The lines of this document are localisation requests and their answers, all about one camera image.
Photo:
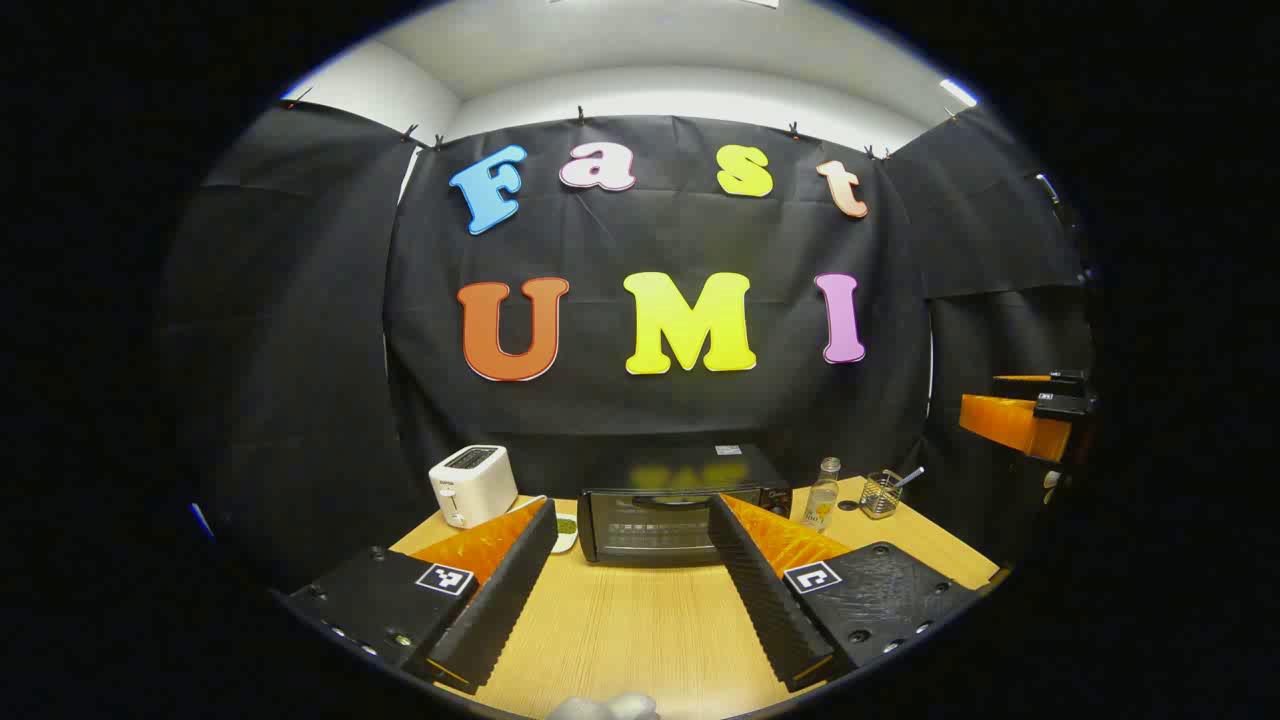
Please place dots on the black backdrop cloth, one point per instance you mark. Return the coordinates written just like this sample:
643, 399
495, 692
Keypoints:
650, 420

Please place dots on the white divided dish with beans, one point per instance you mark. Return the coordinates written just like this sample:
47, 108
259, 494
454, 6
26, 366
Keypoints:
566, 530

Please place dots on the metal spoon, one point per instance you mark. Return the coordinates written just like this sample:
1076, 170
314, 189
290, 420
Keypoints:
908, 478

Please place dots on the black electric oven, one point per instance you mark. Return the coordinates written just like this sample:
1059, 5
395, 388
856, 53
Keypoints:
640, 520

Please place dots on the clear glass cup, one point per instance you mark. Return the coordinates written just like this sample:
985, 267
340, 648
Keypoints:
880, 497

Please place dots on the ceiling light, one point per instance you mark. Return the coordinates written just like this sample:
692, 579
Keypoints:
958, 92

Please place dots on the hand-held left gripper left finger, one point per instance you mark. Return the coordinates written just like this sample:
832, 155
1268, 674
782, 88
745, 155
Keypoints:
510, 590

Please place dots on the row of black cloth clips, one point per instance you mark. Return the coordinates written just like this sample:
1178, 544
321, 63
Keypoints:
580, 116

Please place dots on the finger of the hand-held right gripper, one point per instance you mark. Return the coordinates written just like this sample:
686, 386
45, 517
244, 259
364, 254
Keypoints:
1030, 384
1010, 425

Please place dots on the clear glass bottle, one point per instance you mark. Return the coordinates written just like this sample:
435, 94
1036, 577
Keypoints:
821, 500

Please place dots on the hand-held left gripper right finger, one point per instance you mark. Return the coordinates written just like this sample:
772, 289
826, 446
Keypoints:
760, 595

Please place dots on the white toaster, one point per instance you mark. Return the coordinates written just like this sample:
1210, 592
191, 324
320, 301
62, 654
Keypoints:
472, 485

